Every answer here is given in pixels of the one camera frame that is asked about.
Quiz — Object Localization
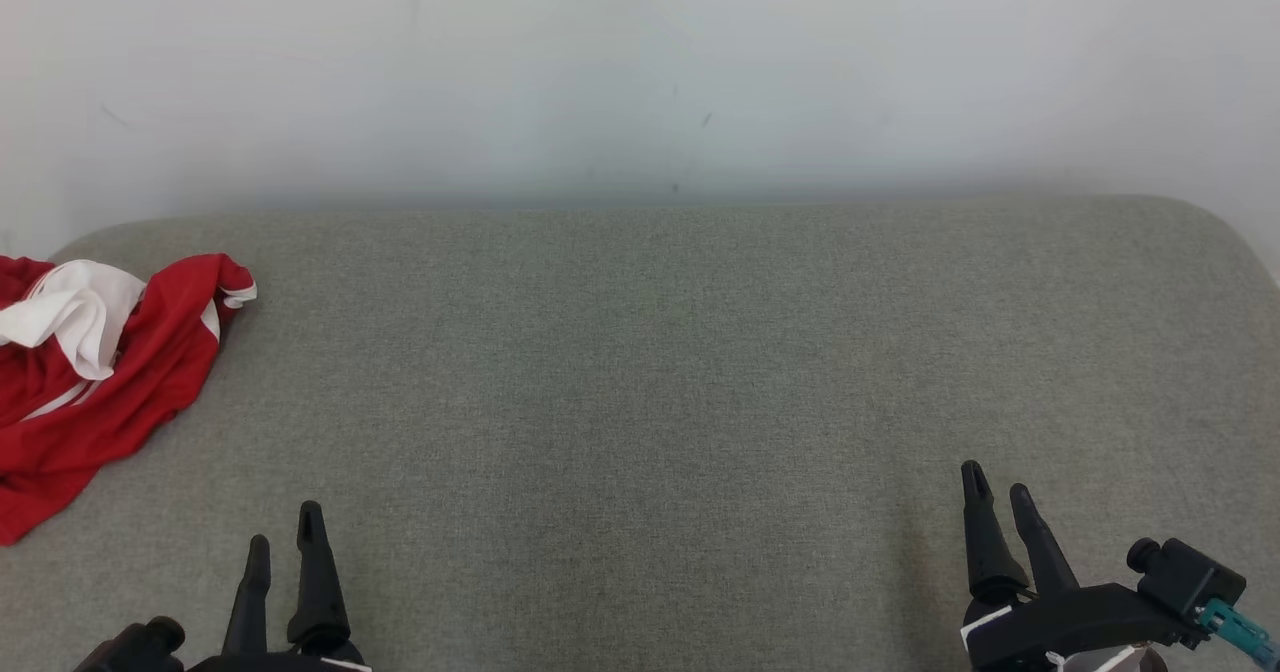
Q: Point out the red and white sleeveless top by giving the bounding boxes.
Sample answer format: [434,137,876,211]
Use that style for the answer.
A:
[0,255,148,423]

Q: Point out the red shorts with white stripe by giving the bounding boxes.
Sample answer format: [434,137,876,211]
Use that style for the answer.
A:
[0,252,258,547]

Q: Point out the teal camera cable connector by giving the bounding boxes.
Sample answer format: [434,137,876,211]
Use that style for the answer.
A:
[1197,600,1280,668]

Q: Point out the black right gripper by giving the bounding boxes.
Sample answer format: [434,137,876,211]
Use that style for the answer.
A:
[961,460,1201,672]

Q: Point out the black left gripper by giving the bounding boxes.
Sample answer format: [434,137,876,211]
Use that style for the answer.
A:
[190,500,373,672]

